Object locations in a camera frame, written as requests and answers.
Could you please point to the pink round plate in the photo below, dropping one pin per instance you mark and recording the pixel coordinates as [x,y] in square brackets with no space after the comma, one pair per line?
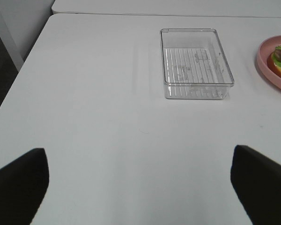
[264,51]

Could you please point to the bread slice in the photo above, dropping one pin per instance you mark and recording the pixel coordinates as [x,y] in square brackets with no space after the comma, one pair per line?
[276,69]

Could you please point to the clear left plastic tray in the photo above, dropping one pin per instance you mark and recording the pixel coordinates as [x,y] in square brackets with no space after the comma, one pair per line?
[194,65]

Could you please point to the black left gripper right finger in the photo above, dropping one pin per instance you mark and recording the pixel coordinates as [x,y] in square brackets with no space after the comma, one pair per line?
[256,180]

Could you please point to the white table leg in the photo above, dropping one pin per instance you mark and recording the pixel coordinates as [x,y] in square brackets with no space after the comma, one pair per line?
[10,45]

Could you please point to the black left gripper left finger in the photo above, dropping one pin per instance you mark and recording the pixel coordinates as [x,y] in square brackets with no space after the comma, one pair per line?
[23,185]

